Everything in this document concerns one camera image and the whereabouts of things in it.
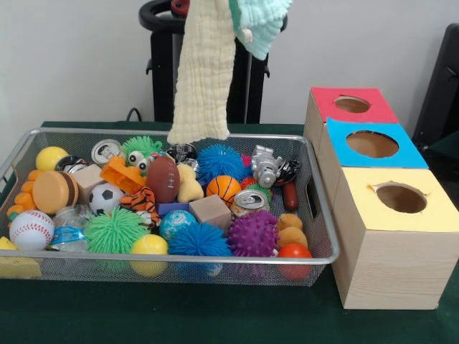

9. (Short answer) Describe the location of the light blue waffle cloth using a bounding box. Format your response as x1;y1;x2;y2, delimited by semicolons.
229;0;293;61

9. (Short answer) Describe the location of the blue globe ball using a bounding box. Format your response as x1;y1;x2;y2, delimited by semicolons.
158;210;199;241

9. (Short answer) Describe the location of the silver mesh bin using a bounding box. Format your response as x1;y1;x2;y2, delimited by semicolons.
0;127;341;287

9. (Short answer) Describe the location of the black chair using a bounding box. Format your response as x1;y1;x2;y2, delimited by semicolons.
412;23;459;144

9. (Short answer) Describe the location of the dark green table cloth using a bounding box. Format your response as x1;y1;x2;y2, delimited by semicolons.
0;120;459;344

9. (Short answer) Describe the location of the round wooden burger toy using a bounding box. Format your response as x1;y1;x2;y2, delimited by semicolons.
32;171;80;215

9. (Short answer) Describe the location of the cream waffle cloth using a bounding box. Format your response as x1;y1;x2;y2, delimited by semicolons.
166;0;240;144

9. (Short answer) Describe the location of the yellow ball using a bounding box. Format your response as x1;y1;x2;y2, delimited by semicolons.
129;234;169;277

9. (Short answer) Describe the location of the wooden box with three holes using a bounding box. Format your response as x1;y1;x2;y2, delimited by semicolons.
303;86;459;311

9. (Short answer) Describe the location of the white baseball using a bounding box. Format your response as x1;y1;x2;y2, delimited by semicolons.
9;209;56;251

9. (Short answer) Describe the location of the brown toy football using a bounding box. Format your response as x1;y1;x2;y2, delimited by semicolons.
146;156;181;204

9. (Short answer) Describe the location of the blue spiky rubber ball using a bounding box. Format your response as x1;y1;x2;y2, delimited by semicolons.
197;144;250;186
167;222;233;257

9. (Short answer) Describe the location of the purple spiky monster ball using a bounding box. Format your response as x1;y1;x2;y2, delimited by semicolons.
227;210;280;257

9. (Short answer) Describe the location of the green cloth side table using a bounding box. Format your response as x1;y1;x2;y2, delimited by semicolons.
426;129;459;173

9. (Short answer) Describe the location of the green spiky rubber ball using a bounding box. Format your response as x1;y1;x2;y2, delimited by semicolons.
85;206;150;254

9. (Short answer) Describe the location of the small soccer ball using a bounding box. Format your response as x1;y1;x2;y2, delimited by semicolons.
88;182;126;216

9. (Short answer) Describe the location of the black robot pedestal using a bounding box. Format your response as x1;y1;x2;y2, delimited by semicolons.
138;0;288;125

